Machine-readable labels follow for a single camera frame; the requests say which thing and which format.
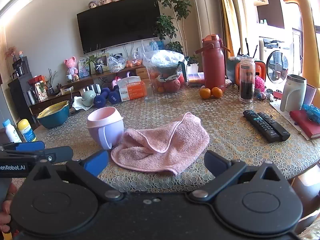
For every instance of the lace patterned tablecloth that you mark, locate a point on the lace patterned tablecloth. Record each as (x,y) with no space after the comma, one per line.
(225,135)

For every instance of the white standing air conditioner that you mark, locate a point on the white standing air conditioner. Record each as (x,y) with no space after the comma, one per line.
(202,10)

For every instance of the picture card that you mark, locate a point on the picture card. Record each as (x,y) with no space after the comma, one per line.
(83,68)

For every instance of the grey purple plush toy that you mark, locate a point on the grey purple plush toy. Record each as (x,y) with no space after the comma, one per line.
(93,4)

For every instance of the person's left hand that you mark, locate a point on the person's left hand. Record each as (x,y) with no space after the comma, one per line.
(5,210)

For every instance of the green and orange bag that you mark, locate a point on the green and orange bag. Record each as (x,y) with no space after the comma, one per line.
(232,68)

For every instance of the white bottle with blue cap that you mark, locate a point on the white bottle with blue cap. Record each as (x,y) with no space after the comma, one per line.
(10,131)

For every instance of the white washing machine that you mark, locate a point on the white washing machine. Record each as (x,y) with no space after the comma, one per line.
(275,62)

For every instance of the yellow curtain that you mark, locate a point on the yellow curtain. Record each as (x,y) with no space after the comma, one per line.
(226,12)

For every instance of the yellow bottle with blue label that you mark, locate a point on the yellow bottle with blue label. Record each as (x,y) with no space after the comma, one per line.
(26,130)

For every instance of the white cloth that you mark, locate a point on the white cloth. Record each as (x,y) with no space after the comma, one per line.
(79,105)

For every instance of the clear bag of blue packs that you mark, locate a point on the clear bag of blue packs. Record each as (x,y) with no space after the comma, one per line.
(156,45)

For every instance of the clear drinking glass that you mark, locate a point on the clear drinking glass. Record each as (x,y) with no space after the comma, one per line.
(149,88)

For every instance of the pink towel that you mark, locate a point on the pink towel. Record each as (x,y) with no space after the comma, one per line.
(160,140)

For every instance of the white paper sheet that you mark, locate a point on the white paper sheet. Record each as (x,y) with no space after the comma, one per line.
(277,107)

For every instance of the yellow colander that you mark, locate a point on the yellow colander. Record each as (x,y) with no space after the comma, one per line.
(53,108)

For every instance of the photo frame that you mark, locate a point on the photo frame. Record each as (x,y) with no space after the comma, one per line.
(101,61)

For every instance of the black remote control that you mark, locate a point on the black remote control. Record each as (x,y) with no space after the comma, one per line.
(273,126)
(260,125)

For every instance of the black coffee machine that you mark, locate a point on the black coffee machine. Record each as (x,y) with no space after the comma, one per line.
(18,67)

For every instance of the black flat television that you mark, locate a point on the black flat television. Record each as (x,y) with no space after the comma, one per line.
(117,22)

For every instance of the pink toy case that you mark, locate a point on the pink toy case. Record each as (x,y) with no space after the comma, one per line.
(116,81)

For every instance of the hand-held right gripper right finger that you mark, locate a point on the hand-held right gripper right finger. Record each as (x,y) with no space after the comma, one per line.
(215,161)

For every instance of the blue basin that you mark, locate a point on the blue basin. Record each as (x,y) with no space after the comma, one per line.
(53,121)

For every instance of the red water bottle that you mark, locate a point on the red water bottle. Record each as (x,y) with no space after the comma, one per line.
(213,62)

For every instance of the white router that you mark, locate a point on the white router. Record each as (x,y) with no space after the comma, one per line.
(91,89)

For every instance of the small plant in white pot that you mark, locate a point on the small plant in white pot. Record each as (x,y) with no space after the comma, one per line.
(193,67)

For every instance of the purple kettlebell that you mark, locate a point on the purple kettlebell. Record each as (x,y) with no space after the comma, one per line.
(130,74)

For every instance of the twigs in dark vase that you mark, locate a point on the twigs in dark vase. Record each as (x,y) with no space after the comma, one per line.
(51,82)

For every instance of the blue crinkled plastic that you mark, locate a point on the blue crinkled plastic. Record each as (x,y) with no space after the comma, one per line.
(312,112)

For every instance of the lilac folder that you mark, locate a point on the lilac folder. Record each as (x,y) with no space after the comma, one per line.
(310,95)

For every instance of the glass jar with dark contents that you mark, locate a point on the glass jar with dark contents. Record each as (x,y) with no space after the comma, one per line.
(247,80)

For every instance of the clear plastic storage box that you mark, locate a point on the clear plastic storage box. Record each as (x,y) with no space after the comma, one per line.
(195,77)

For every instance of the white flat box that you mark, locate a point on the white flat box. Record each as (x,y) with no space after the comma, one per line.
(66,89)

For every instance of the pink fluffy ball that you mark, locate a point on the pink fluffy ball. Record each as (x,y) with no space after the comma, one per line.
(260,82)

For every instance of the clear plastic bag of fruit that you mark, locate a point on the clear plastic bag of fruit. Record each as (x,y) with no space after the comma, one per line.
(165,65)

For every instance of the grey green mug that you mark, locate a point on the grey green mug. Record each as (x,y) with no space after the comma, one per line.
(292,95)

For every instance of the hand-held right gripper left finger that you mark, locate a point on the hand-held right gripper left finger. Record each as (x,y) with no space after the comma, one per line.
(96,163)

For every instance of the wooden television cabinet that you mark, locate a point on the wooden television cabinet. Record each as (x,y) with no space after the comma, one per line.
(82,81)

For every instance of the orange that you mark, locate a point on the orange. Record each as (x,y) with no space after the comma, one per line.
(205,93)
(217,92)

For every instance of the red box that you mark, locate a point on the red box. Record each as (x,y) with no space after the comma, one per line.
(36,79)

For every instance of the purple mug with pink rim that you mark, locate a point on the purple mug with pink rim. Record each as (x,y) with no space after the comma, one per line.
(105,125)

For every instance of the tall green houseplant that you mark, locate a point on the tall green houseplant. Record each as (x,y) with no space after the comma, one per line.
(172,17)

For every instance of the pink flowers in vase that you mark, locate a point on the pink flowers in vase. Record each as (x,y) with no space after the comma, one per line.
(12,52)

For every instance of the yellow giraffe plush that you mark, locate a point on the yellow giraffe plush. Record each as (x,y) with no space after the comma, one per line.
(303,17)

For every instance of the bag of oranges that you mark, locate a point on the bag of oranges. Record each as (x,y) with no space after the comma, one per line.
(133,62)

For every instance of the small pink plush toy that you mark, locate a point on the small pink plush toy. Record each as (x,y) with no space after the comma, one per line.
(104,1)

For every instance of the red notebook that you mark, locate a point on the red notebook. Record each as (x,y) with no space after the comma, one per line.
(303,123)

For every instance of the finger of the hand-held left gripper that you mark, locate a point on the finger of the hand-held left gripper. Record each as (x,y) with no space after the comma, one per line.
(60,153)
(30,145)

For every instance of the silver thermos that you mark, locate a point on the silver thermos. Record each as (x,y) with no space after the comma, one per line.
(30,96)

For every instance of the pale green bowl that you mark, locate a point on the pale green bowl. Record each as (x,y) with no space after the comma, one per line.
(88,98)

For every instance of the blue dumbbell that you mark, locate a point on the blue dumbbell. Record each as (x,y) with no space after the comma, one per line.
(101,97)
(115,95)

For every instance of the clear bag of snacks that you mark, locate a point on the clear bag of snacks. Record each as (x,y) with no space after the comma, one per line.
(116,63)

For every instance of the pink bear doll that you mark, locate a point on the pink bear doll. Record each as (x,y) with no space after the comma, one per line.
(71,66)

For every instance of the black cabinet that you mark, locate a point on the black cabinet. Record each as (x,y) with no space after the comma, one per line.
(21,95)

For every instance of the orange white tissue pack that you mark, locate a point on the orange white tissue pack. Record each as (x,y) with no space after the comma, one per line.
(131,88)

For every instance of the illustrated book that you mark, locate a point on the illustrated book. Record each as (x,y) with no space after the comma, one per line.
(41,91)

